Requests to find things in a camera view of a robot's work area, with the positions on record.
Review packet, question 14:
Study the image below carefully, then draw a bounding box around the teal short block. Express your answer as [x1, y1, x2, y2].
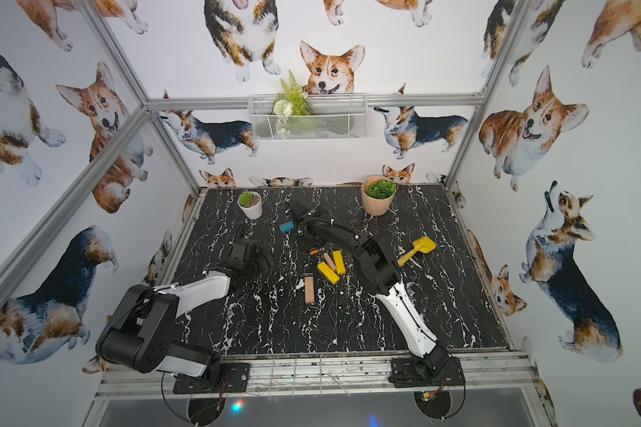
[279, 222, 295, 233]

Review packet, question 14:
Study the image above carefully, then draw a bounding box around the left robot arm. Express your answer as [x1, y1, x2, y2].
[95, 238, 276, 383]

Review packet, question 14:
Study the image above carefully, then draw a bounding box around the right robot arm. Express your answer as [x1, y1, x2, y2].
[287, 202, 450, 375]

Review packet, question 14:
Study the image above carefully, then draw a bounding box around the natural wood block centre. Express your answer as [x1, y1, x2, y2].
[322, 253, 337, 272]

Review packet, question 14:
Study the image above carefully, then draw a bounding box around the natural wood block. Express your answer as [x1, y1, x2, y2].
[304, 276, 315, 304]
[322, 253, 337, 272]

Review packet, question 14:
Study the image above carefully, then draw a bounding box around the small white plant pot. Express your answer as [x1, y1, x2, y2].
[238, 190, 263, 220]

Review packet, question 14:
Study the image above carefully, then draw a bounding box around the yellow block left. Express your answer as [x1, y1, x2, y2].
[317, 262, 340, 285]

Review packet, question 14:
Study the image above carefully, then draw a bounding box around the yellow block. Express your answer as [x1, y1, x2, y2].
[317, 262, 340, 285]
[333, 250, 346, 276]

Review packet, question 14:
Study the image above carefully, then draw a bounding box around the yellow block right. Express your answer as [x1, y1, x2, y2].
[333, 250, 346, 276]

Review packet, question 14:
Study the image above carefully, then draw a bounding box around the small green plant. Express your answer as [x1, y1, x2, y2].
[238, 191, 256, 208]

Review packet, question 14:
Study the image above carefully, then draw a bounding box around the natural wood block front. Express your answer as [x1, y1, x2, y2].
[304, 276, 315, 304]

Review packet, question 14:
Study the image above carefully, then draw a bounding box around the beige plant pot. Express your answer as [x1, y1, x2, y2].
[361, 176, 395, 216]

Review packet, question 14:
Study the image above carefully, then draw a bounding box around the green succulent plant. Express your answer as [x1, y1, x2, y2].
[365, 179, 396, 200]

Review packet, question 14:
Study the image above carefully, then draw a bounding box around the yellow toy shovel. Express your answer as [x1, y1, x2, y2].
[398, 237, 436, 267]

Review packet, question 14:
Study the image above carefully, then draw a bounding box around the fern and white flower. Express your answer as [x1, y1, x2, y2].
[272, 70, 313, 137]

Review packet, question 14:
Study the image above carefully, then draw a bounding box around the white wire basket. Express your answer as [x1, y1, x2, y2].
[247, 94, 368, 142]

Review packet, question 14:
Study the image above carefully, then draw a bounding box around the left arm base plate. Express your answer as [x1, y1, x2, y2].
[173, 363, 251, 394]

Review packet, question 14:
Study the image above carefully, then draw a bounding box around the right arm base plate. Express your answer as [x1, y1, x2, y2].
[388, 357, 466, 389]

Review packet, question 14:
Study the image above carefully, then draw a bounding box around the aluminium frame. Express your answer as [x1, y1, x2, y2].
[0, 0, 562, 427]

